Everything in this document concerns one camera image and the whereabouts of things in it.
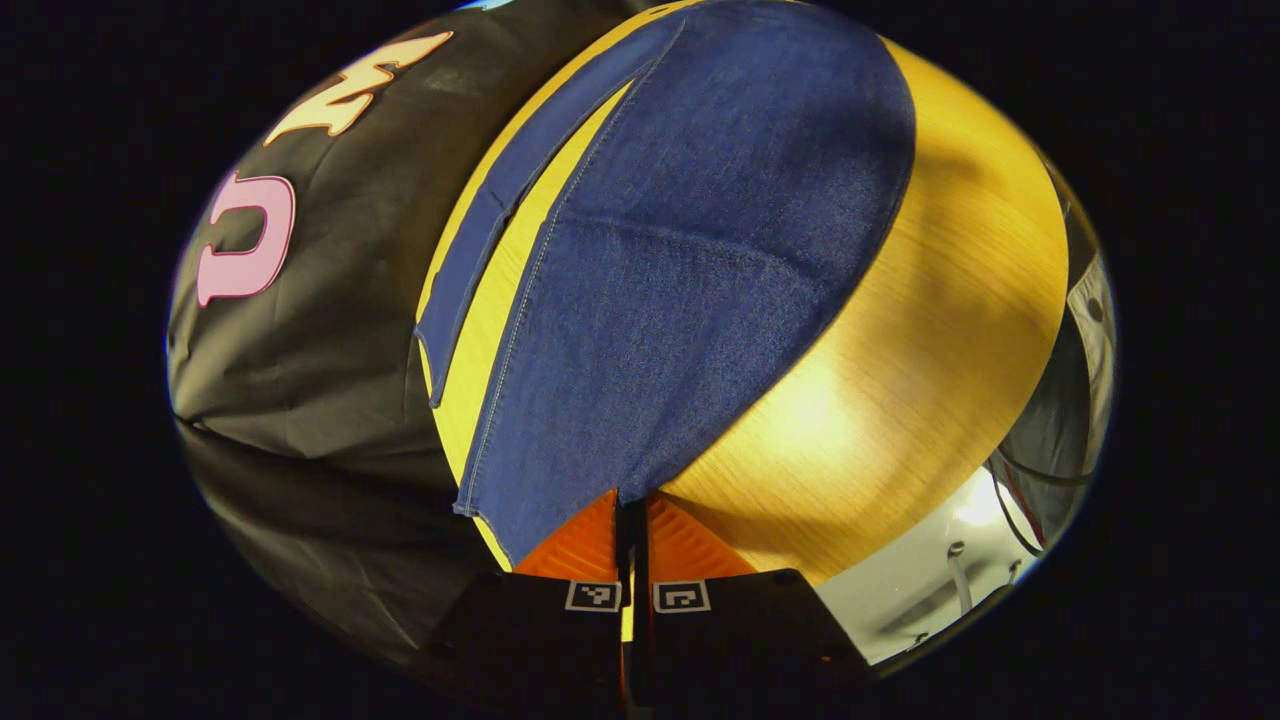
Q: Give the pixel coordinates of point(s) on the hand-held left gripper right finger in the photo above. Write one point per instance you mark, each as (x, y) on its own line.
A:
(740, 630)

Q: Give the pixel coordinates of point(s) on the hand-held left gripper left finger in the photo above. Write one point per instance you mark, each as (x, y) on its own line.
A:
(540, 630)

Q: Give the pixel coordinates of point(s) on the blue denim jeans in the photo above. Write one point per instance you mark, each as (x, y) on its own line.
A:
(690, 300)

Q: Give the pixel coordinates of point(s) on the black backdrop cloth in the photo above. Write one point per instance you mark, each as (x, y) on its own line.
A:
(330, 350)

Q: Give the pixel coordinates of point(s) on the grey metal post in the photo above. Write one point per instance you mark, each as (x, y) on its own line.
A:
(959, 578)

